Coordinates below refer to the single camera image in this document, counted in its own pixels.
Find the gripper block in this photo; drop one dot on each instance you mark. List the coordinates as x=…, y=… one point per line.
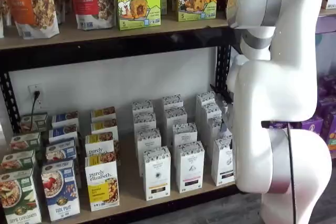
x=223, y=96

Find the white box green strip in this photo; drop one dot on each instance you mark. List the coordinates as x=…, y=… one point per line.
x=223, y=161
x=204, y=98
x=210, y=111
x=214, y=129

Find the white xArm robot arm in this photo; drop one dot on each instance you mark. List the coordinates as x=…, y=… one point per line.
x=275, y=77

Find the white box pink strip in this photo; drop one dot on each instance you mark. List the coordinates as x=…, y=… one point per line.
x=172, y=101
x=185, y=134
x=190, y=166
x=176, y=117

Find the white box yellow strip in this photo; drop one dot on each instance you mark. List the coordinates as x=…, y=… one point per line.
x=144, y=121
x=142, y=107
x=156, y=174
x=147, y=142

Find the purple Annie's box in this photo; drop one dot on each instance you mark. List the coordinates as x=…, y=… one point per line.
x=312, y=127
x=328, y=85
x=328, y=104
x=330, y=129

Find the yellow purely elizabeth box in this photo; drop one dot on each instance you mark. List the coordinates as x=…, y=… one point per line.
x=105, y=127
x=99, y=145
x=103, y=113
x=102, y=182

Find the black metal shelf rack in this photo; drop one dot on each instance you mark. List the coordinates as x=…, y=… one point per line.
x=105, y=51

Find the blue flax oatmeal box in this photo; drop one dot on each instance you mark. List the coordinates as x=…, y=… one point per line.
x=61, y=150
x=63, y=132
x=60, y=192
x=65, y=119

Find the green oatmeal box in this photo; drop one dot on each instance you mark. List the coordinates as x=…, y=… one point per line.
x=18, y=197
x=25, y=142
x=17, y=161
x=34, y=122

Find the red purely elizabeth granola bag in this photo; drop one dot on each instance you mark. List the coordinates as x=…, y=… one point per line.
x=92, y=1

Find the orange purely elizabeth granola bag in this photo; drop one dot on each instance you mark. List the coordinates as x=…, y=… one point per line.
x=29, y=6

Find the white wall outlet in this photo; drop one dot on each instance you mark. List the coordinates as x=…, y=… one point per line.
x=35, y=95

